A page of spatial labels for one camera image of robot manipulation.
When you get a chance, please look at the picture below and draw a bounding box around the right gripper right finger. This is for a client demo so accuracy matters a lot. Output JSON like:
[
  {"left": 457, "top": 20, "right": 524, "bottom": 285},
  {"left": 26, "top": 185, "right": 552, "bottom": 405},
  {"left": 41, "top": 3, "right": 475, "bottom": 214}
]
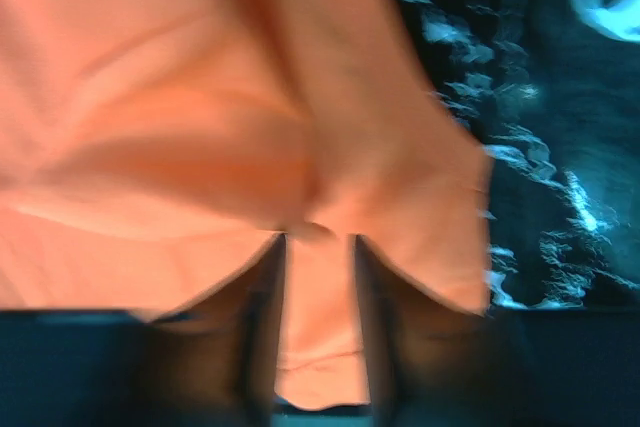
[{"left": 354, "top": 236, "right": 530, "bottom": 426}]

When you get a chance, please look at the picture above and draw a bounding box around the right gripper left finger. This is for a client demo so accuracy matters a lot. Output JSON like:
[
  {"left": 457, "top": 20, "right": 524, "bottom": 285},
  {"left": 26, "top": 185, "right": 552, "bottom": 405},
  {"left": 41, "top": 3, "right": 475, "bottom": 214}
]
[{"left": 144, "top": 234, "right": 287, "bottom": 426}]

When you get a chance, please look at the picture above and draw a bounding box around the orange t-shirt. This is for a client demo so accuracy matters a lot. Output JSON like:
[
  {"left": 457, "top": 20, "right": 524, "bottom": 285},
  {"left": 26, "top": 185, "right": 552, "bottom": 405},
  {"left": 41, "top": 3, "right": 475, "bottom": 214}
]
[{"left": 1, "top": 0, "right": 490, "bottom": 410}]

